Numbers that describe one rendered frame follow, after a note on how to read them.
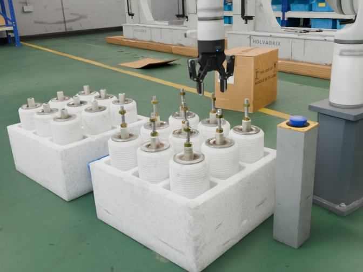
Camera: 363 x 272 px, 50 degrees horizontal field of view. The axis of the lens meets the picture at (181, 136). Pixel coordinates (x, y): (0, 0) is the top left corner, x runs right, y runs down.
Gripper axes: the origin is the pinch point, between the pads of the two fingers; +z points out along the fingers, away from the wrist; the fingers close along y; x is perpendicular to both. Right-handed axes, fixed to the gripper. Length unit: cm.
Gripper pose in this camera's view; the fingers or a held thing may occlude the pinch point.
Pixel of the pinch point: (212, 89)
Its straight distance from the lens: 111.6
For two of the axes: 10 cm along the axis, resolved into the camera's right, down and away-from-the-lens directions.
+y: 9.3, -1.7, 3.3
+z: 0.5, 9.4, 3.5
